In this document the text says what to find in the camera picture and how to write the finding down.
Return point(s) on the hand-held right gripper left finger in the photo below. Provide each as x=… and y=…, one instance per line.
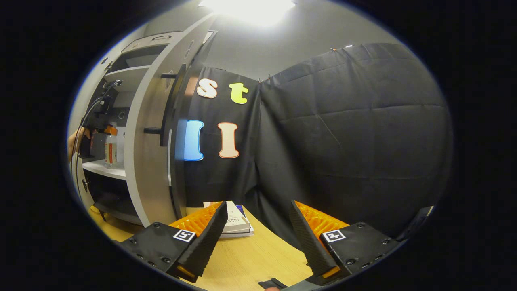
x=206, y=242

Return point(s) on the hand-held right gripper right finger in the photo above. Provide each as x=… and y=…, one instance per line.
x=309, y=246

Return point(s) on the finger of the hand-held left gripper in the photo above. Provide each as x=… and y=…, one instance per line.
x=111, y=130

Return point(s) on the clear bottle with red label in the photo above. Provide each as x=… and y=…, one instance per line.
x=110, y=151

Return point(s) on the grey cabinet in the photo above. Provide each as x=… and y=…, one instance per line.
x=129, y=76

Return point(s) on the grey cabinet drawer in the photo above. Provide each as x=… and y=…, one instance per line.
x=141, y=42

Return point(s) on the white paperback book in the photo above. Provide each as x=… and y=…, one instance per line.
x=236, y=220

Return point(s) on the blue-edged book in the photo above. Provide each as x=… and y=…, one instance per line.
x=242, y=232

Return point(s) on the black backdrop cloth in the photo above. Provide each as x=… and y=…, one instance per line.
x=355, y=133

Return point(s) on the large ceiling light panel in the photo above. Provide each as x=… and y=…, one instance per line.
x=250, y=10

